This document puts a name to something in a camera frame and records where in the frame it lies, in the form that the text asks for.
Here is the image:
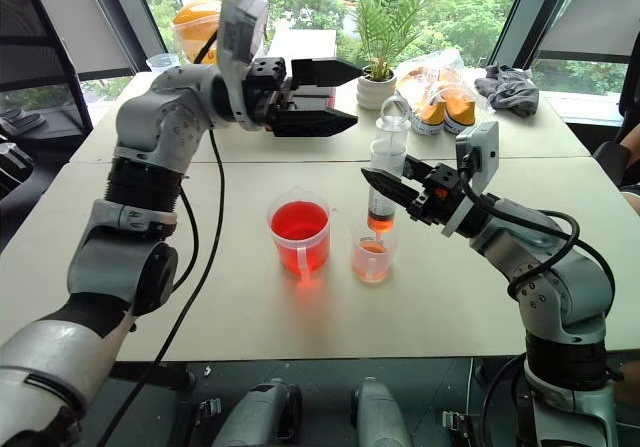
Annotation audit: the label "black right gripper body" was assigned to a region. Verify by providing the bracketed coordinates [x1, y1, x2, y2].
[406, 163, 471, 227]

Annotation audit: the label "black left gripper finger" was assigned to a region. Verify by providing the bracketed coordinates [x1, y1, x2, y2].
[290, 58, 364, 89]
[268, 107, 360, 139]

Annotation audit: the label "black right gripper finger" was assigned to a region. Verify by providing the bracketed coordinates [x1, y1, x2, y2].
[402, 155, 437, 183]
[360, 167, 420, 208]

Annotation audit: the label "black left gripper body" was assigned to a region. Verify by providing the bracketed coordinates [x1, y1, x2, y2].
[247, 56, 332, 136]

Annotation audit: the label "large clear plastic syringe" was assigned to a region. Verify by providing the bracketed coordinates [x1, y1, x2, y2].
[366, 93, 413, 244]

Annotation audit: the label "small clear plastic cup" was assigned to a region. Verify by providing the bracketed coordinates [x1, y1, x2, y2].
[350, 221, 397, 285]

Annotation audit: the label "large cup of red liquid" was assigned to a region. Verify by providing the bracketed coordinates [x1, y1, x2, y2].
[267, 186, 332, 289]

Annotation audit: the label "empty clear measuring cup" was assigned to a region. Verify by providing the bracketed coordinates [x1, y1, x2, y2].
[145, 52, 181, 76]

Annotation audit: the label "green plant in white pot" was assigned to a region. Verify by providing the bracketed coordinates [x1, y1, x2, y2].
[351, 0, 427, 112]

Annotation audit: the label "clear bag with orange shoes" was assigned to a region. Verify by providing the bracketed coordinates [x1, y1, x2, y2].
[393, 48, 495, 137]

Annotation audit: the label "yellow orange plastic bag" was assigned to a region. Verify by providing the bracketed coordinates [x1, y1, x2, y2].
[171, 0, 232, 66]

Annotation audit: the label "crumpled grey cloth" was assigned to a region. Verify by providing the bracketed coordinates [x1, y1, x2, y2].
[473, 63, 542, 119]

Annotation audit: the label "seated person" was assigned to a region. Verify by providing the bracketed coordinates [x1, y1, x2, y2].
[617, 120, 640, 216]

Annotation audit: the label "grey rounded housing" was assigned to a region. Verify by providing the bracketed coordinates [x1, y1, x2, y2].
[350, 376, 415, 447]
[212, 377, 304, 447]

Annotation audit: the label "black metal rack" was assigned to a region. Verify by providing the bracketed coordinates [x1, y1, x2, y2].
[0, 0, 95, 144]

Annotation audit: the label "dark shoes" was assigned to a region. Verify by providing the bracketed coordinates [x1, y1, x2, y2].
[0, 106, 47, 139]

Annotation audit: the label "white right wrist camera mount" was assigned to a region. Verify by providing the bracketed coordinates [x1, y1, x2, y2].
[441, 120, 501, 239]

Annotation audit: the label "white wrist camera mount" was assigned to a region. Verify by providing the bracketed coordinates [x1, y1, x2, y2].
[216, 0, 270, 133]
[441, 120, 501, 239]

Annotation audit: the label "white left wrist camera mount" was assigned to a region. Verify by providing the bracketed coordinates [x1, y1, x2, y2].
[216, 0, 270, 133]

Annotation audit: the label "long black left arm cable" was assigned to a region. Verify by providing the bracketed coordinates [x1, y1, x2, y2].
[94, 29, 227, 447]

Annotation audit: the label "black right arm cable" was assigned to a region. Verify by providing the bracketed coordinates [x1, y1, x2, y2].
[457, 149, 617, 314]
[478, 352, 529, 447]

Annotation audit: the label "short black left arm cable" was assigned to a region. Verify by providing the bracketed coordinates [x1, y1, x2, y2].
[171, 185, 200, 294]

